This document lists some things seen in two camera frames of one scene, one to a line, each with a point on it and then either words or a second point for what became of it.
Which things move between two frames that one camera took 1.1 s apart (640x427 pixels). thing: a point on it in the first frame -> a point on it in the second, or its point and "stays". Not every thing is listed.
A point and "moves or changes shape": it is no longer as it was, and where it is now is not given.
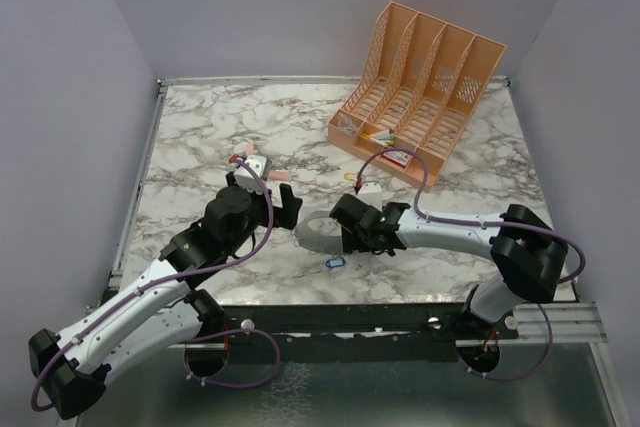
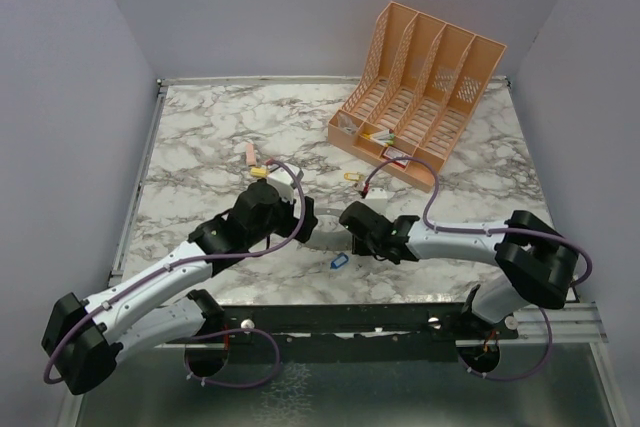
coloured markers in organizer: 386,137 stays
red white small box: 398,157 stays
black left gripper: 286,215 -> 293,224
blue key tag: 335,262 moves or changes shape
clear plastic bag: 346,124 stays
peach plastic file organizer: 426,82 stays
